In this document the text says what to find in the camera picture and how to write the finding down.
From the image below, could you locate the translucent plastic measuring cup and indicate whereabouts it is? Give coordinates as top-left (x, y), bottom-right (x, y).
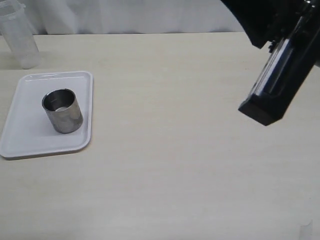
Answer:
top-left (0, 0), bottom-right (41, 69)

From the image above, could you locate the stainless steel cup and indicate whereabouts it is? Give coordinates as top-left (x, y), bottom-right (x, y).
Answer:
top-left (41, 88), bottom-right (84, 134)

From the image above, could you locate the white backdrop curtain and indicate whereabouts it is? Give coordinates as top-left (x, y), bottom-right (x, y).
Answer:
top-left (20, 0), bottom-right (243, 35)

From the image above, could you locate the white plastic tray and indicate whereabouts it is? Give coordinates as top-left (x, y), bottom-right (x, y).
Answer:
top-left (0, 71), bottom-right (94, 159)

